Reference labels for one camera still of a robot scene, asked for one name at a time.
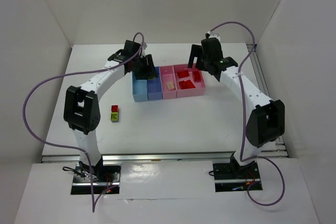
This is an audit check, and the aluminium rail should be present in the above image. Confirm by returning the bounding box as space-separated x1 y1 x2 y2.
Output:
41 151 289 162
250 47 289 158

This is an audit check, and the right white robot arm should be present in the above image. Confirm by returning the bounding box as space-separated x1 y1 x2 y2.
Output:
188 37 285 169

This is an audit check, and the dark blue container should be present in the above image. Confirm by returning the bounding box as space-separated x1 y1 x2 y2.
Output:
147 67 163 101

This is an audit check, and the light blue container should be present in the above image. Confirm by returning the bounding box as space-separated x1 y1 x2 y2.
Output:
132 74 148 102

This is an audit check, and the aluminium rail front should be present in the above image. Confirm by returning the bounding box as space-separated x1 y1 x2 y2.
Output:
41 151 289 162

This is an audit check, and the small red lego brick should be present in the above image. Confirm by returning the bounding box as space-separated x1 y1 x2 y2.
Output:
111 105 119 112

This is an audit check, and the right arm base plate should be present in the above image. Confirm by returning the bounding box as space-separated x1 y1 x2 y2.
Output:
208 162 263 193

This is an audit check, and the lime green lego brick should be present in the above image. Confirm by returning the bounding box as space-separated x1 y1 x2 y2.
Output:
110 112 119 122

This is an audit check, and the large pink container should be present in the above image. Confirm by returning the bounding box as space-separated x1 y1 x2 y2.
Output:
173 64 206 98

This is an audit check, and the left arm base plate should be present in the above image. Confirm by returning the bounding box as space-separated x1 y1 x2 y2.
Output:
62 164 121 195

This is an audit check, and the small pink container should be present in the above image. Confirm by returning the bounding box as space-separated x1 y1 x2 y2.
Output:
160 66 177 99

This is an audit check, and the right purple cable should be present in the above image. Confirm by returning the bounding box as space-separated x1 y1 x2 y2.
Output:
206 21 286 206

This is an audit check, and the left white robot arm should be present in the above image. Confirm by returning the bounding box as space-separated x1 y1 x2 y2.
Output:
64 40 157 178

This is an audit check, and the red lego plate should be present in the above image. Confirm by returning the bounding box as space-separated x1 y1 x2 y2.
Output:
192 71 202 83

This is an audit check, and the red flower lego piece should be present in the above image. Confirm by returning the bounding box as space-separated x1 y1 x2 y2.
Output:
179 80 195 90

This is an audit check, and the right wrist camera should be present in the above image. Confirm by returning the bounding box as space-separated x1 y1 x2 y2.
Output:
205 32 221 41

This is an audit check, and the aluminium rail right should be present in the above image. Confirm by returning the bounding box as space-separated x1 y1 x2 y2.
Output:
250 47 289 158

